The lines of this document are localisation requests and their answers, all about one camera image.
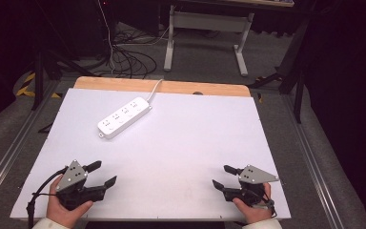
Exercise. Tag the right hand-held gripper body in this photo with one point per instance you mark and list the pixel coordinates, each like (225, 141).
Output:
(255, 175)

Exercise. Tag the white table cover sheet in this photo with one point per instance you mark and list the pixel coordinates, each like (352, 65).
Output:
(178, 152)

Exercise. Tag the black metal stand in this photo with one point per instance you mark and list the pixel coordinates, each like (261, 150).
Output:
(38, 79)
(298, 95)

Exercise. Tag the wooden desk top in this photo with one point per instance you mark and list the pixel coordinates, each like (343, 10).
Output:
(260, 2)

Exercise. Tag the aluminium floor rail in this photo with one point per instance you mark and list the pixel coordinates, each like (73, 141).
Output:
(6, 159)
(314, 178)

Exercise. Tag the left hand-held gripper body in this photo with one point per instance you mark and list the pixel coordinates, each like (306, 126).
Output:
(71, 181)

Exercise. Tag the person's right hand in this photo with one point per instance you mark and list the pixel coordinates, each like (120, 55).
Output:
(255, 213)

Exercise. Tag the yellow black floor tape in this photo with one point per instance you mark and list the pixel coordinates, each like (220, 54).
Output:
(24, 90)

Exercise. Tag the person's left hand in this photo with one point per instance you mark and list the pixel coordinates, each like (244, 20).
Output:
(60, 211)

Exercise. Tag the white power strip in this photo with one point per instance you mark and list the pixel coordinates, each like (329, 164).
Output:
(124, 117)

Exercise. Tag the white metal desk frame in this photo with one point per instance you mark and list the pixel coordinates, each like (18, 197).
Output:
(206, 20)

